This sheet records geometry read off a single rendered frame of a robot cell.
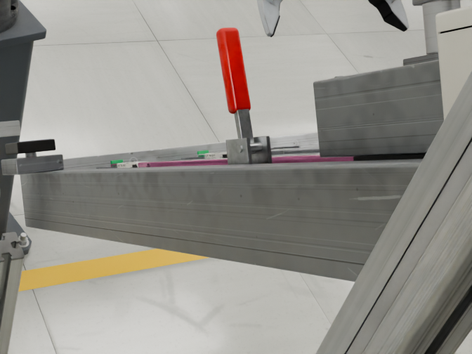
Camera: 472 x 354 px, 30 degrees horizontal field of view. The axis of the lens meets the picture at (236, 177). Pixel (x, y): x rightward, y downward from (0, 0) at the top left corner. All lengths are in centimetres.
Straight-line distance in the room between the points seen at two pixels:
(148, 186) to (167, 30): 198
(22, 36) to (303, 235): 108
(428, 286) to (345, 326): 6
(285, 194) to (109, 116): 178
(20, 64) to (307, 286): 84
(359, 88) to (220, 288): 146
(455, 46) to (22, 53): 121
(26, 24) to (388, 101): 113
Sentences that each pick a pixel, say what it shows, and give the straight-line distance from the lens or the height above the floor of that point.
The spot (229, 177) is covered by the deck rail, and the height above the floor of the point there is 106.
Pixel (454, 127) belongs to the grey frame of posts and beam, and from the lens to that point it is 33.
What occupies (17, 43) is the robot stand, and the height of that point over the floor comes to 54.
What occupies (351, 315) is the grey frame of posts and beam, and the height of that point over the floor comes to 114.
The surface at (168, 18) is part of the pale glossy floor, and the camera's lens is 270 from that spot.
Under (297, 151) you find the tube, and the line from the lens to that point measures 87.
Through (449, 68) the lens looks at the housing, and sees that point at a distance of 42.
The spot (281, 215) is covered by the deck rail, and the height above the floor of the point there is 108.
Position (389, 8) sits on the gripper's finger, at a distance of 85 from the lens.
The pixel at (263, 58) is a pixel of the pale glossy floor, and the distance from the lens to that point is 266.
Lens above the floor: 142
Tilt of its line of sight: 40 degrees down
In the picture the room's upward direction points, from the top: 20 degrees clockwise
